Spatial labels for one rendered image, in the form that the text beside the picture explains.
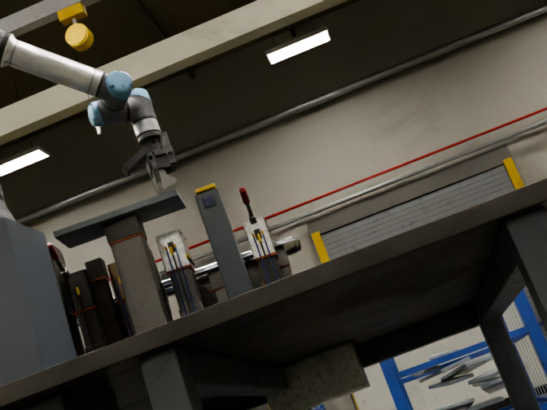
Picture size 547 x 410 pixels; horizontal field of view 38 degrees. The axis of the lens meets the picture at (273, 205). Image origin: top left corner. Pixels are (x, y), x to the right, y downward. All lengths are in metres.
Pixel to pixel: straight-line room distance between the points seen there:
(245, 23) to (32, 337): 4.46
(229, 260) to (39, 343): 0.62
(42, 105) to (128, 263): 4.18
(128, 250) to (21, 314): 0.50
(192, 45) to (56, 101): 1.13
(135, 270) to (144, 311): 0.12
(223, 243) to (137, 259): 0.24
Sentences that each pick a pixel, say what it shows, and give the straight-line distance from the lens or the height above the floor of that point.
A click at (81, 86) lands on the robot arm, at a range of 2.29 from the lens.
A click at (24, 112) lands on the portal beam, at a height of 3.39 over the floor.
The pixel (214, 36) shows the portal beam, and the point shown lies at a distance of 6.07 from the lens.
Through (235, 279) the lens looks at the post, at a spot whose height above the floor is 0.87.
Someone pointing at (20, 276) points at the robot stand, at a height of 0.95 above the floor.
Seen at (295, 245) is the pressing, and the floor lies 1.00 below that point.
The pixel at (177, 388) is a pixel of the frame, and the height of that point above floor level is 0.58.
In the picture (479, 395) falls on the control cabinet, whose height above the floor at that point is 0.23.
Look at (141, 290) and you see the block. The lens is 2.25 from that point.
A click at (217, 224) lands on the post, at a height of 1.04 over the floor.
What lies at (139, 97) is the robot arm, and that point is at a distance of 2.44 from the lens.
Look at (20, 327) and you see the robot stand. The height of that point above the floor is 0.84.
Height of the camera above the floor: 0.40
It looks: 16 degrees up
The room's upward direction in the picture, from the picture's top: 20 degrees counter-clockwise
